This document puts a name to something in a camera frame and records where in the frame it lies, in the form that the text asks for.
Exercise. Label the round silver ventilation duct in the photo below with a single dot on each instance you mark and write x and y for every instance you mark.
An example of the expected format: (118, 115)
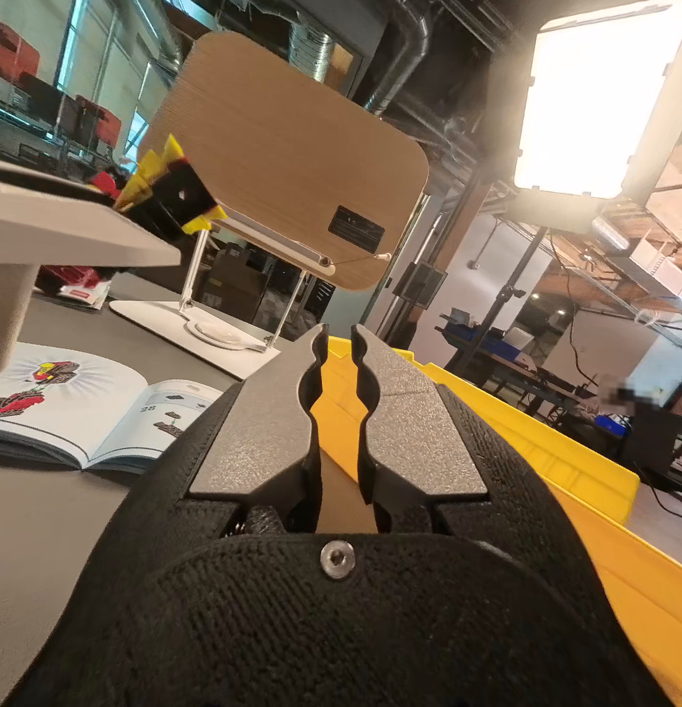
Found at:
(312, 52)

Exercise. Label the black ceiling pipes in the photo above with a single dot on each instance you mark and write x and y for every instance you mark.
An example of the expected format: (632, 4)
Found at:
(412, 38)

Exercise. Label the closed instruction booklet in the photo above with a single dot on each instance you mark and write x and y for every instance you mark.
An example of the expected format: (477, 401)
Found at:
(78, 295)

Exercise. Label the red yellow black brick assembly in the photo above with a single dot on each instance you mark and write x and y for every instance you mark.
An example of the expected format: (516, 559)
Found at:
(175, 193)

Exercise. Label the shelving with red crates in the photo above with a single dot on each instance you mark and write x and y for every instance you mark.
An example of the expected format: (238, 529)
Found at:
(20, 61)

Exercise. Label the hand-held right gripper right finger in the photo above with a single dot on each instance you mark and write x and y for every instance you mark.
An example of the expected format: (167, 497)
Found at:
(423, 442)

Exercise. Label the studio light panel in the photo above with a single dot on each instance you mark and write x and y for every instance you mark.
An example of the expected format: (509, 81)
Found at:
(589, 99)

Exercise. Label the open instruction booklet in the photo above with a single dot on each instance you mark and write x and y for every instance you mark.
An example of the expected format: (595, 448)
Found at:
(97, 386)

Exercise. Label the background work desk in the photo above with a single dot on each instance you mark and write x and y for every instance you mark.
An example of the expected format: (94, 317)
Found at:
(484, 345)

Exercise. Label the black box on pole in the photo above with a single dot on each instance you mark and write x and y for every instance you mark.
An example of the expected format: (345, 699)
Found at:
(421, 283)

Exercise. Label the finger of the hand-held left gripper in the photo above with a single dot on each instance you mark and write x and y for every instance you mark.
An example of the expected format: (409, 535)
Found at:
(70, 237)
(31, 178)

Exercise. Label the black light stand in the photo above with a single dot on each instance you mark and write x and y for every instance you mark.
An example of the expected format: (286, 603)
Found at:
(501, 292)

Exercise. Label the yellow plastic bin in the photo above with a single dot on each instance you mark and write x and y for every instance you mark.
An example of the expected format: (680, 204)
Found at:
(595, 552)

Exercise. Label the wooden board stand white base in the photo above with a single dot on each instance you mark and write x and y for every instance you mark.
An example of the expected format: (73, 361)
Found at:
(274, 154)

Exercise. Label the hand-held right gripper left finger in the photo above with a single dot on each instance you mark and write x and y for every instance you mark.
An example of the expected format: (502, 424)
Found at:
(252, 442)

